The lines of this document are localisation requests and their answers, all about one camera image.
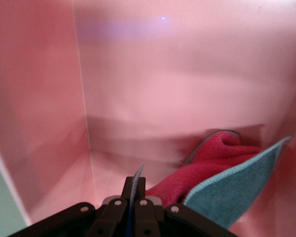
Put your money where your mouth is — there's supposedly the red and grey cloth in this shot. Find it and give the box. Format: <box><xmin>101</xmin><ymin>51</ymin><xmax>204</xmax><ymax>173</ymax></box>
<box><xmin>128</xmin><ymin>130</ymin><xmax>294</xmax><ymax>237</ymax></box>

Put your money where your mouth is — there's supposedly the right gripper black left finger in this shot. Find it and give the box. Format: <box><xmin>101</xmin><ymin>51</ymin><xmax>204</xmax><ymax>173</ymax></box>
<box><xmin>7</xmin><ymin>176</ymin><xmax>134</xmax><ymax>237</ymax></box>

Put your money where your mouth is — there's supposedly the pink plastic bin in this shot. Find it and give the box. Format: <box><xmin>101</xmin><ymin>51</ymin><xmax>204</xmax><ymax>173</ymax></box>
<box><xmin>0</xmin><ymin>0</ymin><xmax>296</xmax><ymax>237</ymax></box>

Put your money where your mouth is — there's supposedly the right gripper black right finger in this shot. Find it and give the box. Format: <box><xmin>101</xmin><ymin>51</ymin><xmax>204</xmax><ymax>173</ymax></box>
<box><xmin>134</xmin><ymin>177</ymin><xmax>230</xmax><ymax>237</ymax></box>

